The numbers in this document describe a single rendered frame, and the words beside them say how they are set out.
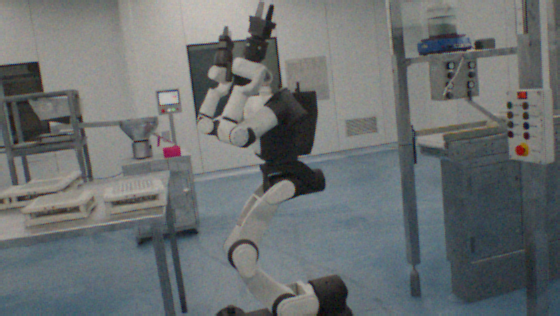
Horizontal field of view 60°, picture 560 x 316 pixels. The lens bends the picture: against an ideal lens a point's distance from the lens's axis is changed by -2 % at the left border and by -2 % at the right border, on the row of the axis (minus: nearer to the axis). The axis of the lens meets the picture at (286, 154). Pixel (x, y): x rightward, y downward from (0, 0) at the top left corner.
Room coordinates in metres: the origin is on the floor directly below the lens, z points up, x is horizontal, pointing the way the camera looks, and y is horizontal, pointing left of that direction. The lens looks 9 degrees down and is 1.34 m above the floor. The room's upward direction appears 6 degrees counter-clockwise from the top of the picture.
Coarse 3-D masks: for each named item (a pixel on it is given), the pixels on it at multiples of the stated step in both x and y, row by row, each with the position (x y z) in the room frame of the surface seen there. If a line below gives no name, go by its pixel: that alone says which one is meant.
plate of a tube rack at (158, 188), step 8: (128, 184) 2.17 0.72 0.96; (160, 184) 2.07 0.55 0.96; (104, 192) 2.04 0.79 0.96; (120, 192) 2.00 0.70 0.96; (128, 192) 1.98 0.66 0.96; (136, 192) 1.96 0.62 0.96; (144, 192) 1.96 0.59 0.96; (152, 192) 1.97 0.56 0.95; (160, 192) 1.98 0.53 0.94; (104, 200) 1.91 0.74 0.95; (112, 200) 1.92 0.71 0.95
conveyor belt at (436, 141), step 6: (450, 132) 2.75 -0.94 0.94; (498, 132) 2.56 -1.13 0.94; (504, 132) 2.57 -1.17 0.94; (420, 138) 2.69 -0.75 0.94; (426, 138) 2.64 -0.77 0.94; (432, 138) 2.61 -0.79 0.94; (438, 138) 2.59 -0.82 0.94; (462, 138) 2.50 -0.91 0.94; (468, 138) 2.51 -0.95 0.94; (420, 144) 2.67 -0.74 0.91; (426, 144) 2.61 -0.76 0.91; (432, 144) 2.55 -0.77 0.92; (438, 144) 2.50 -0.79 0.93
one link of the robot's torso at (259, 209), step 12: (288, 180) 2.19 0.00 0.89; (276, 192) 2.16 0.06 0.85; (288, 192) 2.17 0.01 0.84; (252, 204) 2.26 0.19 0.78; (264, 204) 2.15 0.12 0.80; (276, 204) 2.17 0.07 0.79; (240, 216) 2.24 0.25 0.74; (252, 216) 2.16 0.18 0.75; (264, 216) 2.16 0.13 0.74; (240, 228) 2.16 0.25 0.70; (252, 228) 2.16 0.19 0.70; (264, 228) 2.17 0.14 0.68; (228, 240) 2.19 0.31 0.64; (240, 240) 2.13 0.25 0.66; (252, 240) 2.16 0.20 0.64; (228, 252) 2.11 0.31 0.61
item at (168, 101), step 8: (176, 88) 4.87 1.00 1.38; (160, 96) 4.82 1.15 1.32; (168, 96) 4.84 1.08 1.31; (176, 96) 4.86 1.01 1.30; (160, 104) 4.82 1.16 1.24; (168, 104) 4.84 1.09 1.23; (176, 104) 4.86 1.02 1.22; (160, 112) 4.82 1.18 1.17; (168, 112) 4.84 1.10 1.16; (176, 112) 4.86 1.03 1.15; (176, 144) 4.89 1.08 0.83
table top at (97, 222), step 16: (128, 176) 2.86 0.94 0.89; (144, 176) 2.78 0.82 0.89; (160, 176) 2.71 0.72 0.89; (96, 192) 2.45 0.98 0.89; (16, 208) 2.26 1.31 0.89; (96, 208) 2.07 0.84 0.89; (144, 208) 1.96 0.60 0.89; (160, 208) 1.93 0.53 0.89; (0, 224) 1.96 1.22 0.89; (16, 224) 1.93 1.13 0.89; (48, 224) 1.87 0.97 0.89; (64, 224) 1.84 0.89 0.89; (80, 224) 1.81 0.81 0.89; (96, 224) 1.79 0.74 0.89; (112, 224) 1.79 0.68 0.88; (128, 224) 1.80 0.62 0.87; (144, 224) 1.81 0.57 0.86; (0, 240) 1.71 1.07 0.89; (16, 240) 1.72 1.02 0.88; (32, 240) 1.73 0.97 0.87; (48, 240) 1.74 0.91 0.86
